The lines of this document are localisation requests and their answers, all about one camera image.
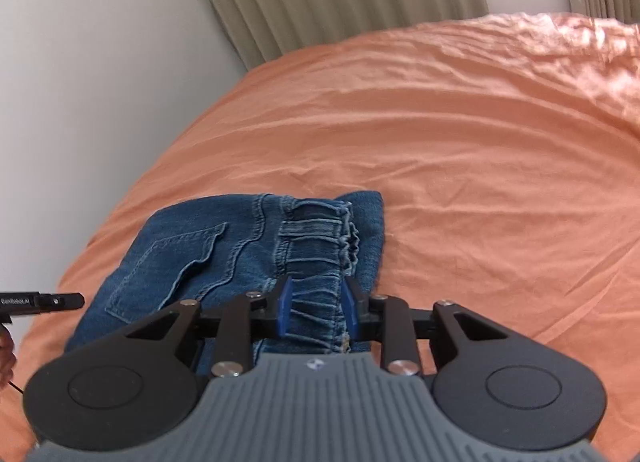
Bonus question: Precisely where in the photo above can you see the blue denim jeans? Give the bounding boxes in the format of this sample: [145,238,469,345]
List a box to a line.
[65,191,384,356]

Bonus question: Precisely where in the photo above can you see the person's hand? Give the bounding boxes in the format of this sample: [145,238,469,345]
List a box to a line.
[0,324,16,390]

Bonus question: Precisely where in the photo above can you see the orange bed sheet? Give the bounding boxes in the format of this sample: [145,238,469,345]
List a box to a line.
[0,11,640,462]

